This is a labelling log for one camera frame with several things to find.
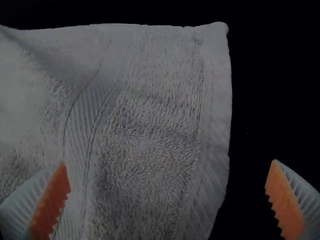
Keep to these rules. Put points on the pale towel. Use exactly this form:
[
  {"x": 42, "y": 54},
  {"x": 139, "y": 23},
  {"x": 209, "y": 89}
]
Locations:
[{"x": 140, "y": 130}]

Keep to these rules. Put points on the black mat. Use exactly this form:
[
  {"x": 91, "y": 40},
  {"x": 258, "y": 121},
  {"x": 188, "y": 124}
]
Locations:
[{"x": 275, "y": 75}]

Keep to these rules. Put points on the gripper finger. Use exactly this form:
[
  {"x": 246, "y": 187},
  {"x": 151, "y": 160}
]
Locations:
[
  {"x": 37, "y": 207},
  {"x": 290, "y": 205}
]

